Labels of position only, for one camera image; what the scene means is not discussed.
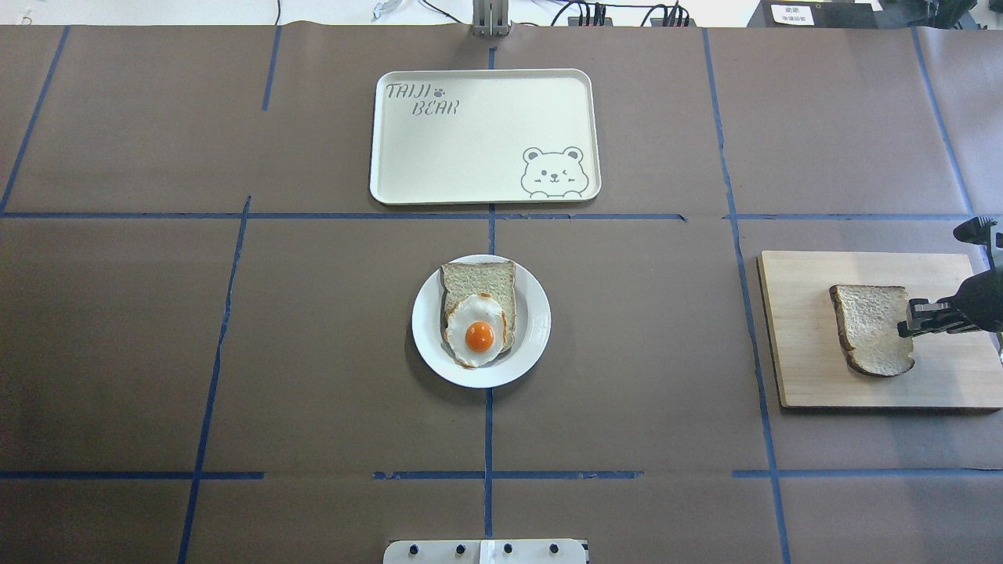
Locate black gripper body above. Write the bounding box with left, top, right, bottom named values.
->
left=937, top=270, right=1002, bottom=334

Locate bread slice on plate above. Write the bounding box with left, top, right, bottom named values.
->
left=440, top=260, right=517, bottom=353

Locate white round plate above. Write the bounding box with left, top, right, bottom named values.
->
left=411, top=263, right=552, bottom=389

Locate black rectangular box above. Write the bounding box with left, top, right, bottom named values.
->
left=746, top=1, right=878, bottom=29

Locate aluminium frame post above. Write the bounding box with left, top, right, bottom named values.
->
left=472, top=0, right=512, bottom=37

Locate fried egg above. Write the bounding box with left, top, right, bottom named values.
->
left=444, top=293, right=509, bottom=369

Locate brown bread slice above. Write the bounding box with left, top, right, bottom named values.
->
left=830, top=284, right=916, bottom=378

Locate cream bear serving tray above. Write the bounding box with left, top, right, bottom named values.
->
left=369, top=68, right=602, bottom=206

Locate light wooden cutting board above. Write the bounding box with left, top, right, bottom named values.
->
left=759, top=251, right=1002, bottom=410

